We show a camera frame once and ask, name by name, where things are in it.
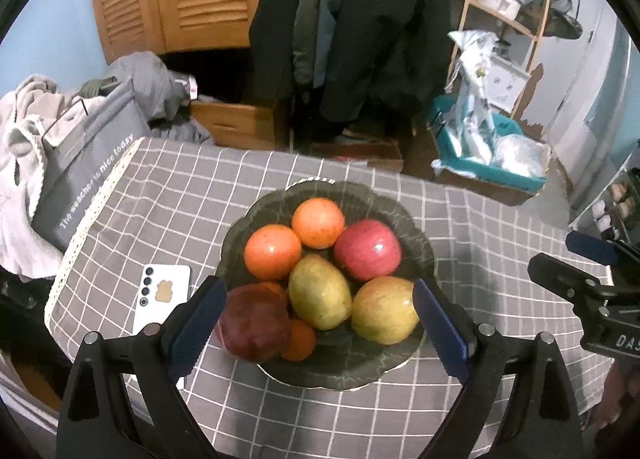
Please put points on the grey coat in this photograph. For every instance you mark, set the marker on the grey coat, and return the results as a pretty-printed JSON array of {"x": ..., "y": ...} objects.
[{"x": 325, "y": 4}]

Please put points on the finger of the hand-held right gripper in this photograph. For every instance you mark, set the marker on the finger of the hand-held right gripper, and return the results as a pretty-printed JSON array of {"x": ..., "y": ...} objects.
[
  {"x": 590, "y": 246},
  {"x": 560, "y": 276}
]

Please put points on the pink red apple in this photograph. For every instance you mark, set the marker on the pink red apple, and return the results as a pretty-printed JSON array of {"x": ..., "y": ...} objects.
[{"x": 367, "y": 249}]

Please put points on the grey tall column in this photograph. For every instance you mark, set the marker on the grey tall column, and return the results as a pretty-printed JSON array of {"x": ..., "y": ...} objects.
[{"x": 614, "y": 139}]

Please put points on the person's right hand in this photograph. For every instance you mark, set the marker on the person's right hand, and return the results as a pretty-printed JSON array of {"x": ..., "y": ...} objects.
[{"x": 617, "y": 399}]

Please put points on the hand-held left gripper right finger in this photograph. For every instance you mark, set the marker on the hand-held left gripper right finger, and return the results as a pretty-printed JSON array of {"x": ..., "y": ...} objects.
[{"x": 442, "y": 334}]

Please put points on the dark glass scalloped bowl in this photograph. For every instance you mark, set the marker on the dark glass scalloped bowl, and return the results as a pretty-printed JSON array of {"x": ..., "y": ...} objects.
[{"x": 360, "y": 199}]

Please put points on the small labelled cardboard box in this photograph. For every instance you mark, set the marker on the small labelled cardboard box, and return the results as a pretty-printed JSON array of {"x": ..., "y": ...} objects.
[{"x": 365, "y": 151}]

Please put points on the camouflage hanging bag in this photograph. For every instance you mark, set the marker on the camouflage hanging bag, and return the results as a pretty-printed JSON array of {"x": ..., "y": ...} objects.
[{"x": 555, "y": 19}]

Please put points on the black hooded coat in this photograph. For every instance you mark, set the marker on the black hooded coat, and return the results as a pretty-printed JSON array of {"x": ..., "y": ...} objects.
[{"x": 385, "y": 39}]

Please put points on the white door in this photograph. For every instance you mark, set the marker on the white door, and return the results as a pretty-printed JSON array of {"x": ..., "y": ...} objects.
[{"x": 575, "y": 104}]

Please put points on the dark red apple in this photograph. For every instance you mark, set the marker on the dark red apple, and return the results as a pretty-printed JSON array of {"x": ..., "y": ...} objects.
[{"x": 252, "y": 321}]

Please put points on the clear plastic bag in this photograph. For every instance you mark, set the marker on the clear plastic bag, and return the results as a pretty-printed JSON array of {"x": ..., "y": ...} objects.
[{"x": 520, "y": 154}]

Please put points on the white smartphone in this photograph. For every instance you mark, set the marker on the white smartphone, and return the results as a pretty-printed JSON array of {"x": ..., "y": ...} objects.
[{"x": 165, "y": 289}]

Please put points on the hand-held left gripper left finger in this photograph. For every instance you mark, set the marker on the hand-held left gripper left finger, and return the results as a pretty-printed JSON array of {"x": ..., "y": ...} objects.
[{"x": 195, "y": 326}]

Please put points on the grey checked tablecloth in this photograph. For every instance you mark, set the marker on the grey checked tablecloth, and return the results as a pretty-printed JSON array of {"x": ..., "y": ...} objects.
[{"x": 200, "y": 189}]

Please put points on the yellow green mango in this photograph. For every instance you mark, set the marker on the yellow green mango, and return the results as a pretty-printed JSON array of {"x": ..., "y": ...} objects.
[{"x": 320, "y": 291}]

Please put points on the teal plastic basket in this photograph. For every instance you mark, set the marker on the teal plastic basket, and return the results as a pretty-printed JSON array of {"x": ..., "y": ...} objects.
[{"x": 520, "y": 183}]

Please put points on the white cooking pot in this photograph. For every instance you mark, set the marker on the white cooking pot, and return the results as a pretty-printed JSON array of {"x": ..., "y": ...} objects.
[{"x": 500, "y": 0}]

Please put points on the yellow red apple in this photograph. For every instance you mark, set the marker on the yellow red apple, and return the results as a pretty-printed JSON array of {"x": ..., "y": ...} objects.
[{"x": 385, "y": 309}]

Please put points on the large cardboard box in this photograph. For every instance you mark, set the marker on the large cardboard box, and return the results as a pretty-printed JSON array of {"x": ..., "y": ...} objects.
[{"x": 500, "y": 194}]

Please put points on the large orange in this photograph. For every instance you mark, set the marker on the large orange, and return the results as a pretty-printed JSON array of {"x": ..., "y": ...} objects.
[
  {"x": 272, "y": 251},
  {"x": 318, "y": 222}
]

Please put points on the wooden drawer box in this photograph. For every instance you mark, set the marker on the wooden drawer box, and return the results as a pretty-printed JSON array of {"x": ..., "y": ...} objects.
[{"x": 235, "y": 121}]

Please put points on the grey garment pile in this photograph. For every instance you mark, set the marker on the grey garment pile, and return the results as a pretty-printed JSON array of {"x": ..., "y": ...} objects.
[{"x": 145, "y": 84}]

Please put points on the white printed carton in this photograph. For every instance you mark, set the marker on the white printed carton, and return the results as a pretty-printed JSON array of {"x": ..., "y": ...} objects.
[{"x": 506, "y": 81}]

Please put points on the wooden shelf rack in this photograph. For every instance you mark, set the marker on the wooden shelf rack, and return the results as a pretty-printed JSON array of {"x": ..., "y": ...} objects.
[{"x": 542, "y": 9}]

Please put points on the grey lettered tote bag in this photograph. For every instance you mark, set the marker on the grey lettered tote bag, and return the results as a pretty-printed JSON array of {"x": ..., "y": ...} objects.
[{"x": 85, "y": 164}]

